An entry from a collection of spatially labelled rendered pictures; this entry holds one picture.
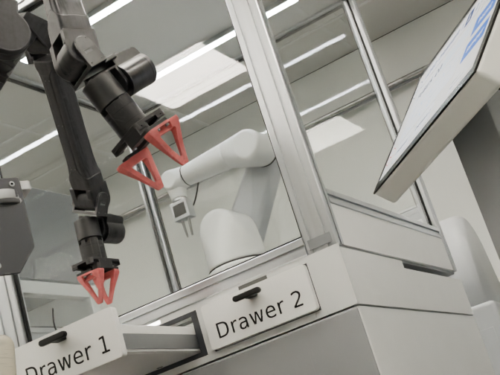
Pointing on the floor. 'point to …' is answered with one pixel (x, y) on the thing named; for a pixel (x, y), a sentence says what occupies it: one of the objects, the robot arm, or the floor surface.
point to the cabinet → (366, 347)
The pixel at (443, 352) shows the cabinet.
